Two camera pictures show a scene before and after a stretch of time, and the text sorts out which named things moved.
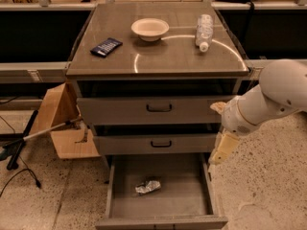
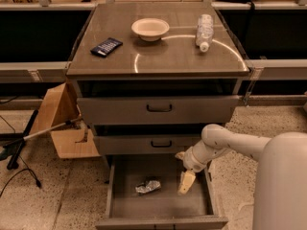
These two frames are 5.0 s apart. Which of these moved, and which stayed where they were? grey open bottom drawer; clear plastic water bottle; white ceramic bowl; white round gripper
Moved: white round gripper
Stayed: grey open bottom drawer; clear plastic water bottle; white ceramic bowl
